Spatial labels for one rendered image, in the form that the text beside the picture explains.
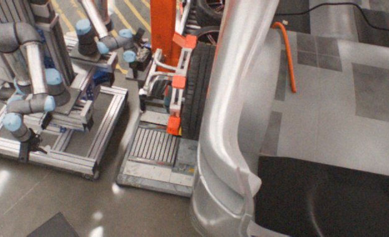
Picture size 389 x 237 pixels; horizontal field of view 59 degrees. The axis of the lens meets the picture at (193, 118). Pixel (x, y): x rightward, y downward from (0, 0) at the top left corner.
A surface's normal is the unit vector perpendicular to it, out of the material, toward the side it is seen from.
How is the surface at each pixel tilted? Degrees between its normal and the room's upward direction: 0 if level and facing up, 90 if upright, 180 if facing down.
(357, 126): 22
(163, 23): 90
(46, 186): 0
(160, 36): 90
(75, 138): 0
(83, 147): 0
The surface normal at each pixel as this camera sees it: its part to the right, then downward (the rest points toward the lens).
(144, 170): 0.07, -0.59
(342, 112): 0.00, -0.25
